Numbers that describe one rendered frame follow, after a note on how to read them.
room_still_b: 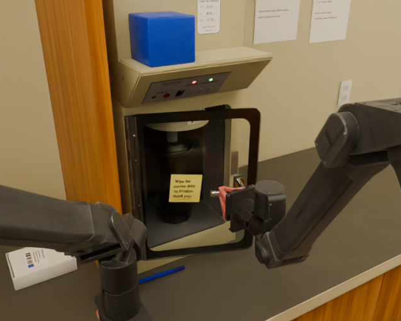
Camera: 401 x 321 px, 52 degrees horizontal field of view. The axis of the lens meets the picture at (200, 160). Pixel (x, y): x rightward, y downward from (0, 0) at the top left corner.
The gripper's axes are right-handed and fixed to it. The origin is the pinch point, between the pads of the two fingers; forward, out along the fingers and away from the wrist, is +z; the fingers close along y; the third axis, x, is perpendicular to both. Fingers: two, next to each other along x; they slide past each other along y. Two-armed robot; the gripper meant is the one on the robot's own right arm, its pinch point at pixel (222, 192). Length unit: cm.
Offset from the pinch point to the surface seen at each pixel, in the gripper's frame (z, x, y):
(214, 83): 5.8, -1.0, 24.7
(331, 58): 57, -90, 12
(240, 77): 5.3, -7.5, 25.5
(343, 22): 57, -94, 27
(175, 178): 7.2, 8.9, 2.6
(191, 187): 6.0, 5.3, -0.2
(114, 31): 12.1, 18.9, 36.7
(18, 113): 55, 37, 10
